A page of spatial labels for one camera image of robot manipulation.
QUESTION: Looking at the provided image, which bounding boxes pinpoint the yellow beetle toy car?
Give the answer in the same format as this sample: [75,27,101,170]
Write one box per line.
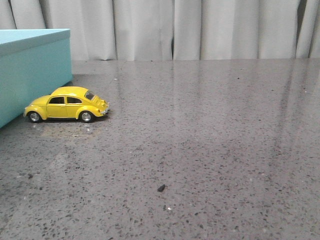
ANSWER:
[23,86,109,123]

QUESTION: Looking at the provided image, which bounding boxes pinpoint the white pleated curtain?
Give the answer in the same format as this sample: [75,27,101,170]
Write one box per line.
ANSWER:
[0,0,320,61]

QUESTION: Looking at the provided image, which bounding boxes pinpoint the small black debris piece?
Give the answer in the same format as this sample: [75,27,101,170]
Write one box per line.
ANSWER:
[157,184,166,192]

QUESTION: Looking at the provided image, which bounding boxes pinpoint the light blue plastic box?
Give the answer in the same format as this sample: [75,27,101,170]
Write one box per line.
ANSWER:
[0,29,73,126]

